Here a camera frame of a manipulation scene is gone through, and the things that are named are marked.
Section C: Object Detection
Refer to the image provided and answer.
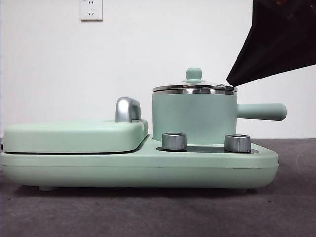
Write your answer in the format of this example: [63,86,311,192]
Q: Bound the glass lid with green knob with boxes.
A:
[152,68,238,91]

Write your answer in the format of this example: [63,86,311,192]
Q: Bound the silver control knob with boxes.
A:
[224,134,252,152]
[161,132,188,151]

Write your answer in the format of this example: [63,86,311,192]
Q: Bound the black control panel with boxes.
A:
[156,145,259,153]

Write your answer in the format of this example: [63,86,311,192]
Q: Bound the green breakfast machine base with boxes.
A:
[0,138,279,192]

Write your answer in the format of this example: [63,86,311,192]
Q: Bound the green griddle cover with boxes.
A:
[2,118,149,153]

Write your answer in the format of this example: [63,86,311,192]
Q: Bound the green pot with handle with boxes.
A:
[152,86,288,146]

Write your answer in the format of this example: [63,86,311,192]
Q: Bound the silver cover handle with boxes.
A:
[115,97,142,123]

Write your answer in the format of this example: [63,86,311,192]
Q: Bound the white wall outlet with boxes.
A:
[79,0,103,22]

